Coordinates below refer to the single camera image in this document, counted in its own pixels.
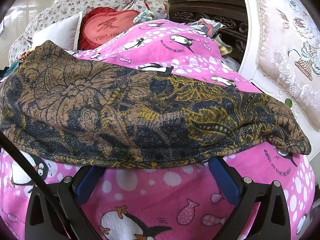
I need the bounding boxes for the white upholstered floral chair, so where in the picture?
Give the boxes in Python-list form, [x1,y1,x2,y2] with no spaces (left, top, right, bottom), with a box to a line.
[239,0,319,160]

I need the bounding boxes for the dark carved wooden headboard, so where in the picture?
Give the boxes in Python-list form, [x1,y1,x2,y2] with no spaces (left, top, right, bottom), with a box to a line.
[167,0,248,63]

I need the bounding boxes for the floral print quilt bundle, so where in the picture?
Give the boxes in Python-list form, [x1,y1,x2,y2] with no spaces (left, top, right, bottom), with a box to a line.
[8,0,168,64]

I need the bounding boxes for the red heart-shaped pillow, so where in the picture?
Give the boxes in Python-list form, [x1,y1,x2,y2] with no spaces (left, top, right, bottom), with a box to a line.
[78,7,139,50]

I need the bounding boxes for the brown floral patterned garment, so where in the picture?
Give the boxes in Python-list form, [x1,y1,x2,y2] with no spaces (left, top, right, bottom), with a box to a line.
[1,41,311,169]

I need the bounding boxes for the pink penguin fleece blanket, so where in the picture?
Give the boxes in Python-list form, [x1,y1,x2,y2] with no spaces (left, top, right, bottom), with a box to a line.
[0,19,316,240]

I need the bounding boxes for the white square pillow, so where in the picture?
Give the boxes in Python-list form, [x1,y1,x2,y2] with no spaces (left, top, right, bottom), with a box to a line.
[32,11,83,50]

